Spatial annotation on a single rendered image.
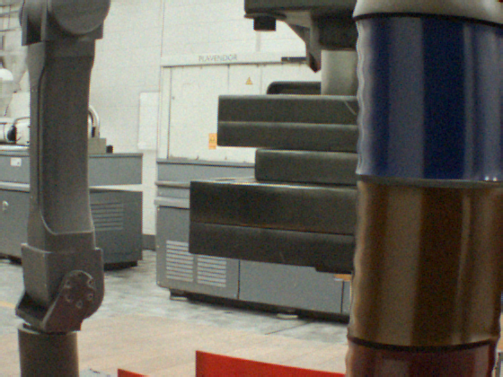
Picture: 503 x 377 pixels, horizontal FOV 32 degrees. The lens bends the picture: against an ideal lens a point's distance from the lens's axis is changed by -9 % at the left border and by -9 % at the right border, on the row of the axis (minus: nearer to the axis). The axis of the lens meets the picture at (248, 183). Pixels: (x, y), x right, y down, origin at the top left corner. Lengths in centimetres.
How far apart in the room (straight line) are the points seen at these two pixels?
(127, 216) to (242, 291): 197
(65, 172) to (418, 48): 68
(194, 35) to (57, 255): 825
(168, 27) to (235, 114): 881
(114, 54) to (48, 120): 895
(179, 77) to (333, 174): 610
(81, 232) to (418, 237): 68
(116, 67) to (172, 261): 361
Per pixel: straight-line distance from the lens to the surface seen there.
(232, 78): 624
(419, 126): 19
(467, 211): 19
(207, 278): 637
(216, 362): 88
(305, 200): 43
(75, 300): 85
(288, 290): 599
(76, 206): 86
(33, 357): 87
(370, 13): 20
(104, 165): 768
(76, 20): 84
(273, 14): 48
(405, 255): 19
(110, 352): 112
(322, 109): 46
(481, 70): 19
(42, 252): 85
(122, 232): 786
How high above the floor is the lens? 116
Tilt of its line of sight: 3 degrees down
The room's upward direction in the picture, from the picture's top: 2 degrees clockwise
